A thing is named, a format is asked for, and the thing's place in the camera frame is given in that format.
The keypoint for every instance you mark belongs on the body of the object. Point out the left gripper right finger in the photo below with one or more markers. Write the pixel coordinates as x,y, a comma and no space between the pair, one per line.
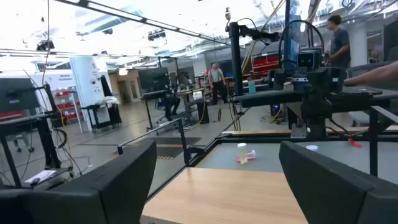
342,199

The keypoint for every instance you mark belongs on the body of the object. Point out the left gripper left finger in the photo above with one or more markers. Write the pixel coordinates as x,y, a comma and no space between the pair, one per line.
93,199

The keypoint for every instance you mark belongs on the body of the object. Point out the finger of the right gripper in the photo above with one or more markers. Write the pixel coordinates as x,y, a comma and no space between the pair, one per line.
337,77
274,79

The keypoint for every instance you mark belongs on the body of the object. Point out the small pink pill bottle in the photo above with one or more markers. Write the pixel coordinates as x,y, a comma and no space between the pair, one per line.
311,147

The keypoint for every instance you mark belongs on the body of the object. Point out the pink pill bottle white cap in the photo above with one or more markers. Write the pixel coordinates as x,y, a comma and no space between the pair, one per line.
251,155

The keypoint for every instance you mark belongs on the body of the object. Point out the person's forearm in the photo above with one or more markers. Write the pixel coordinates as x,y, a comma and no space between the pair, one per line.
376,74

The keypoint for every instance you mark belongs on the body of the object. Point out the red storage bins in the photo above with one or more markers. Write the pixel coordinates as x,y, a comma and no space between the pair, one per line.
265,63

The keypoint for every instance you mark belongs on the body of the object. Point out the grey side desk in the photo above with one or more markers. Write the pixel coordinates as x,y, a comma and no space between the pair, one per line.
267,98

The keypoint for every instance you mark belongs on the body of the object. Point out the small teal box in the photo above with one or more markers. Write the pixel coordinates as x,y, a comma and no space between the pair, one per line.
252,87

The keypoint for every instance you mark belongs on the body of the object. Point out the person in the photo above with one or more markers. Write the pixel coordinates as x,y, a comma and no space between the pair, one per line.
172,104
216,79
339,43

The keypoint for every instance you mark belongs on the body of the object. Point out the red tag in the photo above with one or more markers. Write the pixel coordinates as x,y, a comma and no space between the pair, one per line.
354,143

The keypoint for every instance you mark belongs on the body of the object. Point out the white paper sheets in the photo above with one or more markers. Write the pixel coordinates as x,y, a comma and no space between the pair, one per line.
40,176

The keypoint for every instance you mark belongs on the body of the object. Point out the grey table mat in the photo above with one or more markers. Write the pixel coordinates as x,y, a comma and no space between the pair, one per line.
270,158

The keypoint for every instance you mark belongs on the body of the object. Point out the black cart with white cloths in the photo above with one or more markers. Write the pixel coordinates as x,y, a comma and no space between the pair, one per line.
104,113

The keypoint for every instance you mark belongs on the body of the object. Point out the black workstation desk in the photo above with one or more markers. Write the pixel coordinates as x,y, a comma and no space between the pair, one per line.
186,99

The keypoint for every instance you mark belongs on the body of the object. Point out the white rack with red bins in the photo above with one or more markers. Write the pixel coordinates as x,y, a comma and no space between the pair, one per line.
66,105

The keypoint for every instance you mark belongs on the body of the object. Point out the hazard striped floor mat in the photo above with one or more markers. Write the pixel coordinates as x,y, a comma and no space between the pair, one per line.
174,141

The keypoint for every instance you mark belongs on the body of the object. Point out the white square building pillar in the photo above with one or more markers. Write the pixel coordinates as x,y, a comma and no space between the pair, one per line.
87,87

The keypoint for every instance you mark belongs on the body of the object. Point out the black monitor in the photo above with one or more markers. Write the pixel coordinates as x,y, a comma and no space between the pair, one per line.
154,79
17,95

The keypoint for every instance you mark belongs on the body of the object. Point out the black ceiling light track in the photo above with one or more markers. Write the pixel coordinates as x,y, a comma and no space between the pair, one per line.
62,53
161,24

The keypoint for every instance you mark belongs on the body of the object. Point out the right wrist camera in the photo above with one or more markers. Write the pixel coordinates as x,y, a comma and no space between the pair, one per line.
308,59

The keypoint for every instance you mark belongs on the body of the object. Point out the black overhead camera pole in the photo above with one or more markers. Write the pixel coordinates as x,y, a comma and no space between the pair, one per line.
235,62

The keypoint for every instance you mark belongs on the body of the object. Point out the blue vertical post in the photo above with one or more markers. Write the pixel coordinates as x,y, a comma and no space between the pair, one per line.
292,34

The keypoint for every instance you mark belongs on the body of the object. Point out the black ceiling mounted camera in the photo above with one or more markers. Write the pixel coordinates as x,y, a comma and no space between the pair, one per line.
107,31
45,45
156,34

